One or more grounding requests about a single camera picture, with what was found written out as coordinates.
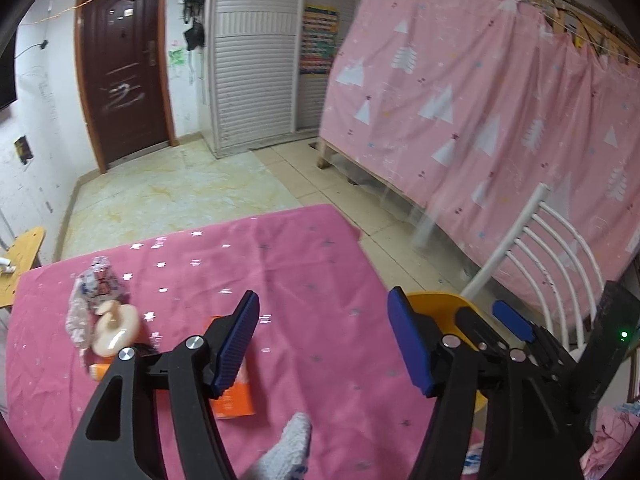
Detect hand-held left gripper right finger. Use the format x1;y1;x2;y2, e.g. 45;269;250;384
387;287;586;480

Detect hanging black bags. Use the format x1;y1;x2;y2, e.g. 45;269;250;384
181;0;207;53

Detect yellow bin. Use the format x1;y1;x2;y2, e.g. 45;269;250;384
405;291;488;411

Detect orange carton box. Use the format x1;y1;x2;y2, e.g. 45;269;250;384
202;315;257;420

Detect pink star tablecloth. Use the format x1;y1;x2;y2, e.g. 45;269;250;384
5;204;488;480

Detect white metal chair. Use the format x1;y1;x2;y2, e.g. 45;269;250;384
460;183;608;351

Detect colourful wall chart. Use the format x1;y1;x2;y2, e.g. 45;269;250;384
299;5;340;77

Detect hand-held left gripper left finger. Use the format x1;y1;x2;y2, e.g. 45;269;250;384
60;290;261;480

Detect clear plastic wrapper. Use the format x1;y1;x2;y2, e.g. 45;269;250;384
66;256;132;351

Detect white louvred wardrobe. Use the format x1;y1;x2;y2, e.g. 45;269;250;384
202;0;366;153

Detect beige mushroom-shaped object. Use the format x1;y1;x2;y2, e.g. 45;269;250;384
91;301;141;358

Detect pink printed bed curtain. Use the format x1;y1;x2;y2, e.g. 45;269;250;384
319;0;640;321

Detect pink floral cloth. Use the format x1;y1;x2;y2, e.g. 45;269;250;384
582;405;640;480

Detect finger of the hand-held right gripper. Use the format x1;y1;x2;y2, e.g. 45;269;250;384
492;300;576;376
454;305;508;361

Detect dark brown door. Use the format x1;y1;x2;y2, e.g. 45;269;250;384
74;0;177;175

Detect yellow wooden stool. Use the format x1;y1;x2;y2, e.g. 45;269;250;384
0;226;47;311

